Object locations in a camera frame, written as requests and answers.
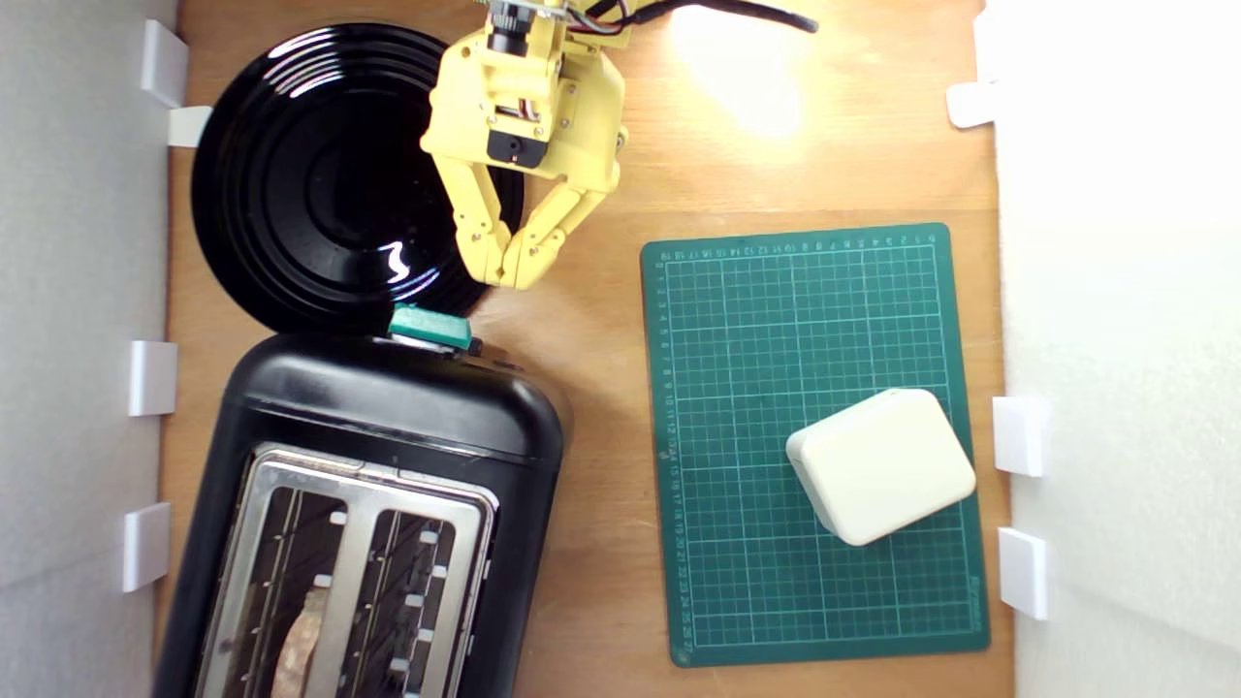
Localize green toaster lever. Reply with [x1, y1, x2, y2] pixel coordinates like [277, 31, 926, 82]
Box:
[388, 303, 474, 352]

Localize black two-slot toaster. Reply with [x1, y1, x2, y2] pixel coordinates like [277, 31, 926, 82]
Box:
[150, 330, 568, 698]

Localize black round plate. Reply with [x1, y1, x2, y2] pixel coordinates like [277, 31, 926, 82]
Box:
[191, 22, 525, 336]

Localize green cutting mat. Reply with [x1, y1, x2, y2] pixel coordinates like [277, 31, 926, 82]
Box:
[640, 223, 992, 668]

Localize white block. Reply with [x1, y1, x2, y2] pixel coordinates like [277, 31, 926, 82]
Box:
[785, 388, 978, 548]

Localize brown bread slice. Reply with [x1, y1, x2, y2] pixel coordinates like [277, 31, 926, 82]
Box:
[271, 587, 331, 698]

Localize white wall clip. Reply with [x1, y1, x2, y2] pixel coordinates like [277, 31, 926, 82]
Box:
[121, 501, 173, 594]
[997, 526, 1050, 621]
[945, 80, 998, 130]
[141, 19, 190, 110]
[167, 105, 212, 148]
[128, 339, 179, 418]
[991, 395, 1048, 478]

